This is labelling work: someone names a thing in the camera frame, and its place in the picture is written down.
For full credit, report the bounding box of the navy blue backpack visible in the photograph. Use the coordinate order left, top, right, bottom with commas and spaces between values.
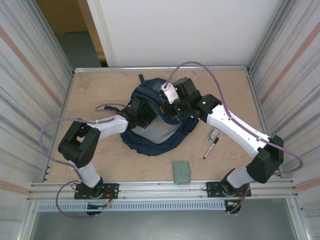
103, 73, 198, 157

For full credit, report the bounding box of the clear plastic supplies case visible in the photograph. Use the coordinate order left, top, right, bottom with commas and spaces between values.
206, 127, 220, 144

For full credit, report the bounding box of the green snap wallet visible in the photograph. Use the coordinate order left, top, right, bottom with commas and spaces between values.
172, 160, 192, 185

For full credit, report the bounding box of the black marker pen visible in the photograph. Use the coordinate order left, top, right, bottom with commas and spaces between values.
202, 136, 220, 160

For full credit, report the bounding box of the grey metal lower shelf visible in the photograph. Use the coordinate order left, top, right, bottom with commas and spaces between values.
29, 211, 300, 240

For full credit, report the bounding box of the brown wooden door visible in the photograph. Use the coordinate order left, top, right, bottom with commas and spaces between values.
36, 0, 107, 62

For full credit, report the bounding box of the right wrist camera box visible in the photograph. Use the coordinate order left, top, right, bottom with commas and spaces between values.
159, 82, 180, 105

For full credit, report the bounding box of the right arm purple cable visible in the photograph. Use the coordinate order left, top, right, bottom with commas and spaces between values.
164, 61, 305, 216

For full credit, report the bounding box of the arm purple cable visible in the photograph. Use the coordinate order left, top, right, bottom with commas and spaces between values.
40, 103, 126, 220
164, 61, 305, 216

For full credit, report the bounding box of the aluminium table frame rail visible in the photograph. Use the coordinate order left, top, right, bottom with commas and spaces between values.
73, 65, 251, 75

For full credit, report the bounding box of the aluminium mounting rail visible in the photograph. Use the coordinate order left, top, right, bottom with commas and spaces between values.
28, 177, 300, 202

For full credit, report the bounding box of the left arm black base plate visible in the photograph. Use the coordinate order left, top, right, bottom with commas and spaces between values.
74, 183, 120, 200

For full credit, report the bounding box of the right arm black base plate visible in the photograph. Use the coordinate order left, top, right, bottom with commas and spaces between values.
205, 181, 252, 198

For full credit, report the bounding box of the grey slotted cable duct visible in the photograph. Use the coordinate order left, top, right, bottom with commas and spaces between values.
36, 201, 227, 212

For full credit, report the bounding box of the white door frame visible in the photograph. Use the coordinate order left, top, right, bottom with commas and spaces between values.
86, 0, 118, 67

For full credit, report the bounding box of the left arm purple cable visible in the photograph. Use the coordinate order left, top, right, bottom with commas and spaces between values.
40, 103, 126, 220

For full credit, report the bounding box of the small circuit board with wires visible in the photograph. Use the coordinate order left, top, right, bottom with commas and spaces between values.
224, 199, 242, 210
86, 202, 112, 210

